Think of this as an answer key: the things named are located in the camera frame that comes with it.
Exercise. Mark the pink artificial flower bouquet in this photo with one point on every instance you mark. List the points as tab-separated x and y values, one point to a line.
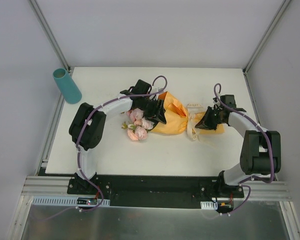
138	126

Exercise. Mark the white cable duct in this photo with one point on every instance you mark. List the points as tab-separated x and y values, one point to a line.
87	202
209	205

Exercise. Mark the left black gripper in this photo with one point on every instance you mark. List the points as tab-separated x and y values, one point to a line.
151	108

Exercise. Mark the orange wrapping paper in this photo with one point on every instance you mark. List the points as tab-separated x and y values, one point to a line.
176	115

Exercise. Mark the teal cylindrical vase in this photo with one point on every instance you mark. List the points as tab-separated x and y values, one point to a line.
67	86

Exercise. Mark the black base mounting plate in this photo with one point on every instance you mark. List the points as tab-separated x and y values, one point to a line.
176	192

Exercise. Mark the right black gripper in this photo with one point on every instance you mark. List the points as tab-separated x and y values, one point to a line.
214	116

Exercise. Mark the left white cable duct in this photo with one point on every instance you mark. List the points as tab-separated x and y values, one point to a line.
87	202

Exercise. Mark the right aluminium frame post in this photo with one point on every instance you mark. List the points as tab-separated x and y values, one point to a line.
267	34

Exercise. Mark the aluminium front rail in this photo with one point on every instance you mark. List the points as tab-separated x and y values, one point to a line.
45	186

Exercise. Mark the cream ribbon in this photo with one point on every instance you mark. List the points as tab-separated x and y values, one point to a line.
193	133

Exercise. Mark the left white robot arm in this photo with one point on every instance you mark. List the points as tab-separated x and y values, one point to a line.
87	127

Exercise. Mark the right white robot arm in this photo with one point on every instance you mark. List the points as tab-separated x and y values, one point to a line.
260	156

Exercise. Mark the right white cable duct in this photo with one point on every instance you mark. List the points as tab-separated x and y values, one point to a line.
209	205

